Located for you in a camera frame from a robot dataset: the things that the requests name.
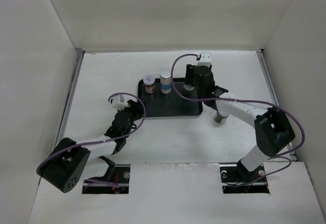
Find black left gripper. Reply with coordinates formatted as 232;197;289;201
117;100;146;138

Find silver-lid blue-label grain bottle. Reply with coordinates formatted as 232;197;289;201
160;70;172;94

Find white-lid orange-label sauce jar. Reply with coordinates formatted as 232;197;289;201
143;74;156;94

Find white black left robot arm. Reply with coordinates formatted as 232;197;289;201
36;100;146;193

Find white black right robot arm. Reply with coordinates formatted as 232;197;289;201
184;63;295;181

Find dark green plastic tray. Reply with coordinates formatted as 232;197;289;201
138;78;203;118

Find white-lid dark spice jar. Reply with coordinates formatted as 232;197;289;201
214;110;230;124

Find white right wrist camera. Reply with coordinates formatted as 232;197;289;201
196;52;211;68

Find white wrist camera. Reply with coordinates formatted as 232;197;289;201
108;94;128;110
196;52;211;68

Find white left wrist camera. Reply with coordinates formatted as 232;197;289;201
108;94;128;110

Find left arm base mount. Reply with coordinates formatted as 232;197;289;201
82;156;131;194

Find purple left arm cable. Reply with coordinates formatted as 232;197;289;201
36;93;147;191

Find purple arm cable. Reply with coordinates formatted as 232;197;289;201
171;53;306;186
36;93;147;191

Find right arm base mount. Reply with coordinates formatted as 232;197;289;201
220;163;269;194

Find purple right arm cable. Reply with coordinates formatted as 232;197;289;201
171;53;306;186

